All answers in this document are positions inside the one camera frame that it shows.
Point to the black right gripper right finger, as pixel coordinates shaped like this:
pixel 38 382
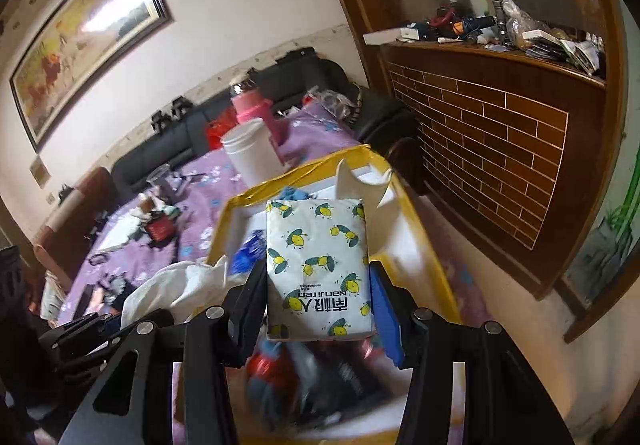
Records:
pixel 504 400

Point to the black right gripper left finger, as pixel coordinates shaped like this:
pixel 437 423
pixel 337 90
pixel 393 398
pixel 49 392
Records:
pixel 130 402

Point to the white sock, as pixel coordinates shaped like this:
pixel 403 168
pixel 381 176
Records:
pixel 184 289

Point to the lemon print tissue pack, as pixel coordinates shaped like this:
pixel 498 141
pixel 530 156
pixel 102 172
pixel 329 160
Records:
pixel 318 270

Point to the blue sock with red band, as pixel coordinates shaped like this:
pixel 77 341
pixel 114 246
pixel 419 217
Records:
pixel 271 384

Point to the white rubber glove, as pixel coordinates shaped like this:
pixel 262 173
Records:
pixel 125 228

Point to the blue silver foil pack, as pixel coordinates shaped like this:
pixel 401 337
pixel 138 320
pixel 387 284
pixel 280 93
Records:
pixel 251 251

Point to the purple floral tablecloth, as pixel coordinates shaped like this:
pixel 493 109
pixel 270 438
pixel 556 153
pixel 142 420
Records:
pixel 311 133

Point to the yellow white cardboard box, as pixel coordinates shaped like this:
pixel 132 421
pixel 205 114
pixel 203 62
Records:
pixel 396 237

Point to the white crumpled cloth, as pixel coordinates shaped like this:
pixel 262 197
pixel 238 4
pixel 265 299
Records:
pixel 367 195

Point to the clear plastic cup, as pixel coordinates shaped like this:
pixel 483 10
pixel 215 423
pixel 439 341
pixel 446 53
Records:
pixel 158 179

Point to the white plastic jar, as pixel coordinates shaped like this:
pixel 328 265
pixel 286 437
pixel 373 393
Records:
pixel 252 152

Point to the red bag on sofa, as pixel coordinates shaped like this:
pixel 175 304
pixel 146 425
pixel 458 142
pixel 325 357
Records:
pixel 217 128

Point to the pink sleeved bottle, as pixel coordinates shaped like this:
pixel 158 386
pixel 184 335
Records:
pixel 249 104

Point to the wooden brick-pattern cabinet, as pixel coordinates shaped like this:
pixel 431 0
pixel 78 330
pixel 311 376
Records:
pixel 516 152

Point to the black leather sofa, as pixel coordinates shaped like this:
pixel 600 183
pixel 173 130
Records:
pixel 189 131

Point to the framed wall painting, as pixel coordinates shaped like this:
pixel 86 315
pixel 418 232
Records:
pixel 77 43

